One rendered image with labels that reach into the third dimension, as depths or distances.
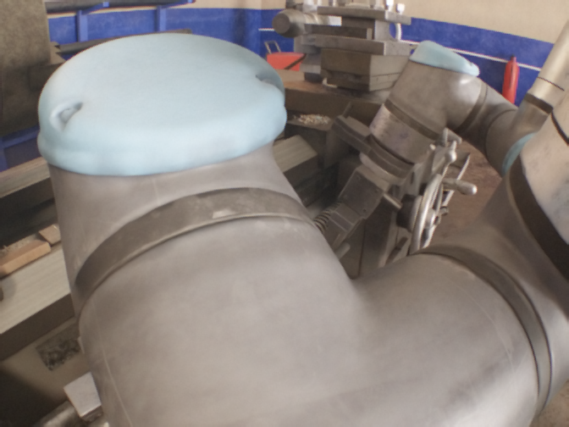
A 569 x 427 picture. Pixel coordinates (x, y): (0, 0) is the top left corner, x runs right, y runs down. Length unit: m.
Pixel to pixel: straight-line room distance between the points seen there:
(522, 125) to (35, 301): 0.56
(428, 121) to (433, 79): 0.06
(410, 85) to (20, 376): 0.61
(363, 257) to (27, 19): 0.80
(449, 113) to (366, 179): 0.15
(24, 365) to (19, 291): 0.10
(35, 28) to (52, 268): 0.29
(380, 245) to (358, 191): 0.37
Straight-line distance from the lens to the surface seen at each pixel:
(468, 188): 0.90
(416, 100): 0.51
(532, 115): 0.43
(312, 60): 1.43
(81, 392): 0.34
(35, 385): 0.53
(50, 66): 0.51
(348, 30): 0.85
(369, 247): 0.89
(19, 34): 0.51
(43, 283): 0.46
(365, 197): 0.53
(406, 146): 0.52
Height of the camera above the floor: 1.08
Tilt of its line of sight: 27 degrees down
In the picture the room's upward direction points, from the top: 2 degrees clockwise
